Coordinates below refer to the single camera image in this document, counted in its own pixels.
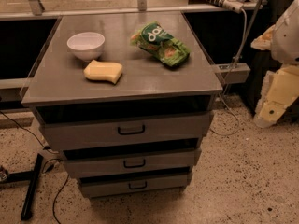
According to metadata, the black metal stand foot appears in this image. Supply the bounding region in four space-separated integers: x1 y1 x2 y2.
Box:
0 154 43 221

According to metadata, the grey middle drawer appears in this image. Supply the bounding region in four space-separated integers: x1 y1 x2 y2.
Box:
64 147 201 178

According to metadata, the grey drawer cabinet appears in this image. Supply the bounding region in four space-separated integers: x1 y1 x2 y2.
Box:
22 12 221 198

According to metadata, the grey top drawer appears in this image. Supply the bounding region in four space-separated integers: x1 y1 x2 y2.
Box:
40 111 213 151

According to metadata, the yellow sponge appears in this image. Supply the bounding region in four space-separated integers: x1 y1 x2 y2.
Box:
83 60 123 84

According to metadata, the white cable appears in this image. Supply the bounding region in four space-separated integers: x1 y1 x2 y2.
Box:
208 8 249 137

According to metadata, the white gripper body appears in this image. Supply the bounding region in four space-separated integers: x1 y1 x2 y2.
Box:
253 64 299 128

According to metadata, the white bowl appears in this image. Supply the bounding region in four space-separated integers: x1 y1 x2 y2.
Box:
66 32 106 62

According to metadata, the black floor cable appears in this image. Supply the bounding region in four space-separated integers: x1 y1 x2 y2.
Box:
0 110 71 224

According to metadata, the green chip bag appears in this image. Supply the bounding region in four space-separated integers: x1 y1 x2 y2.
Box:
130 21 190 68

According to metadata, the grey drawer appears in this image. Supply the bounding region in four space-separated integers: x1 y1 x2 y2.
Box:
40 111 213 151
64 147 201 178
79 172 192 198

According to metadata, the grey bottom drawer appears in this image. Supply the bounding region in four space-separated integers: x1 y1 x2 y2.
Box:
79 172 192 198

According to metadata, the grey metal rail frame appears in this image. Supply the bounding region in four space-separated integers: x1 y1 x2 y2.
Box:
0 0 269 110

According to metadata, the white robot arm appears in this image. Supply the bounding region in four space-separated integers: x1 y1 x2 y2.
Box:
251 0 299 128

